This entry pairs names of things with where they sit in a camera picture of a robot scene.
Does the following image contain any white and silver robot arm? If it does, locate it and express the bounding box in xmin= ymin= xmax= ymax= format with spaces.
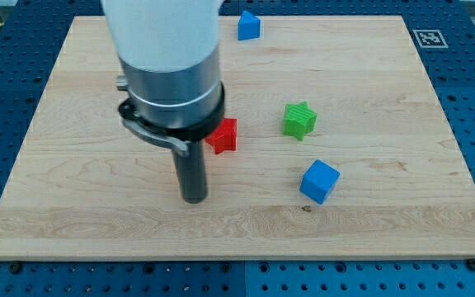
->
xmin=101 ymin=0 xmax=222 ymax=129

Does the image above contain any blue cube block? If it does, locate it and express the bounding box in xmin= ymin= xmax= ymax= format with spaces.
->
xmin=299 ymin=159 xmax=341 ymax=205

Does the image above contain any red star block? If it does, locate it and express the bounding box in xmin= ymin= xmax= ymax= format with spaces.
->
xmin=205 ymin=118 xmax=238 ymax=154

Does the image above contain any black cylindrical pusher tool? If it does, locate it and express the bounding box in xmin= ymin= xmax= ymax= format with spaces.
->
xmin=172 ymin=142 xmax=208 ymax=204

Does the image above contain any black clamp with metal lever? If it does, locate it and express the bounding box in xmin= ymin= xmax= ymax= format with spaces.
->
xmin=118 ymin=82 xmax=225 ymax=157

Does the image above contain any green star block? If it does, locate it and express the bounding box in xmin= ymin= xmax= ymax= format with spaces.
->
xmin=283 ymin=101 xmax=317 ymax=141

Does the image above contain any wooden board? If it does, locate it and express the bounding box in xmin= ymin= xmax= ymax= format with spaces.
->
xmin=0 ymin=16 xmax=475 ymax=262

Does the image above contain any blue triangular block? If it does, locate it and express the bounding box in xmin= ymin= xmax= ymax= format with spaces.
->
xmin=237 ymin=11 xmax=261 ymax=40

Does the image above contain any white fiducial marker tag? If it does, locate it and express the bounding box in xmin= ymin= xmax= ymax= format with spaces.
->
xmin=413 ymin=29 xmax=448 ymax=49

